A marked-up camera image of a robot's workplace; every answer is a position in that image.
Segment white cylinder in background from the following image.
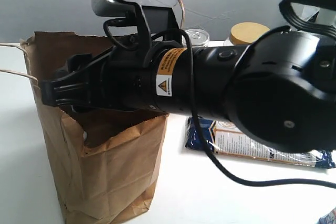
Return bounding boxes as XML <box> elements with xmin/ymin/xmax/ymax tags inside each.
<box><xmin>316</xmin><ymin>8</ymin><xmax>336</xmax><ymax>26</ymax></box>

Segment blue noodle package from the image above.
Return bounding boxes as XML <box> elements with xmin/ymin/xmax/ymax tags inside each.
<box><xmin>199</xmin><ymin>118</ymin><xmax>335</xmax><ymax>169</ymax></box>

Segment blue package corner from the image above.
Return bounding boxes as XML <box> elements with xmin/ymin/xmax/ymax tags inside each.
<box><xmin>318</xmin><ymin>208</ymin><xmax>336</xmax><ymax>224</ymax></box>

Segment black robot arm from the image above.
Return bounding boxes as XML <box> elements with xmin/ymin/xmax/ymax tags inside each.
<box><xmin>39</xmin><ymin>0</ymin><xmax>335</xmax><ymax>153</ymax></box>

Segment clear jar dark contents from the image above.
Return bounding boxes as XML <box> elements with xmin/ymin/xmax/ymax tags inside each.
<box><xmin>185</xmin><ymin>28</ymin><xmax>210</xmax><ymax>47</ymax></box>

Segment clear jar yellow lid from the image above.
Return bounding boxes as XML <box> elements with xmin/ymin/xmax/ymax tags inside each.
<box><xmin>224</xmin><ymin>22</ymin><xmax>270</xmax><ymax>46</ymax></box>

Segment brown paper bag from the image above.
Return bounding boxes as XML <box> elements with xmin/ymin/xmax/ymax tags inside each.
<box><xmin>18</xmin><ymin>31</ymin><xmax>167</xmax><ymax>223</ymax></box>

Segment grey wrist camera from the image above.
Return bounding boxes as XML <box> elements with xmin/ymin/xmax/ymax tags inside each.
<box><xmin>91</xmin><ymin>0</ymin><xmax>135</xmax><ymax>17</ymax></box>

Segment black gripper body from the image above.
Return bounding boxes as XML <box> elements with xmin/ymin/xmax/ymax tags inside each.
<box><xmin>86</xmin><ymin>40</ymin><xmax>161</xmax><ymax>112</ymax></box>

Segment black cable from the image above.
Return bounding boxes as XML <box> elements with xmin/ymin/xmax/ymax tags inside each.
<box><xmin>103</xmin><ymin>18</ymin><xmax>336</xmax><ymax>189</ymax></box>

